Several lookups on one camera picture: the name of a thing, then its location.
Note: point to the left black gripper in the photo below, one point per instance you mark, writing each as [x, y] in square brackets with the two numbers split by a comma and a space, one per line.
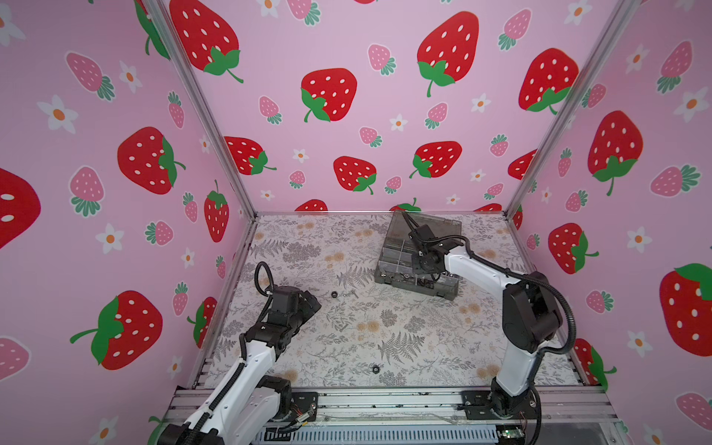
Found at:
[305, 310]

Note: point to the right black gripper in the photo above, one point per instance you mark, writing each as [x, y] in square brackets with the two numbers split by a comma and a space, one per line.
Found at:
[419, 242]

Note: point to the grey plastic compartment box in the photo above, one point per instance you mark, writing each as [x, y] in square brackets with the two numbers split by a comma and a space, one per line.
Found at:
[401, 264]

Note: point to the silver screw pair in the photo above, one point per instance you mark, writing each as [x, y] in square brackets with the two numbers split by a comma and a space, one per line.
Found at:
[350, 294]

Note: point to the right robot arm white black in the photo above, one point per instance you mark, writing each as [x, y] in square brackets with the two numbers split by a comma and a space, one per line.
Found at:
[536, 318]

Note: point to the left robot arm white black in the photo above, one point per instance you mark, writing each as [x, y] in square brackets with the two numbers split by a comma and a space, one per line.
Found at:
[248, 398]

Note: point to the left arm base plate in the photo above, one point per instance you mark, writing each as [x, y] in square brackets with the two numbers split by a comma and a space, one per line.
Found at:
[300, 403]

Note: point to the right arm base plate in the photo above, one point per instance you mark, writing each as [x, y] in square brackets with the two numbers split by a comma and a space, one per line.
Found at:
[499, 406]

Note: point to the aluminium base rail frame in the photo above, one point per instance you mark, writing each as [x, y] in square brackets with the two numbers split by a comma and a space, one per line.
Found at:
[569, 415]

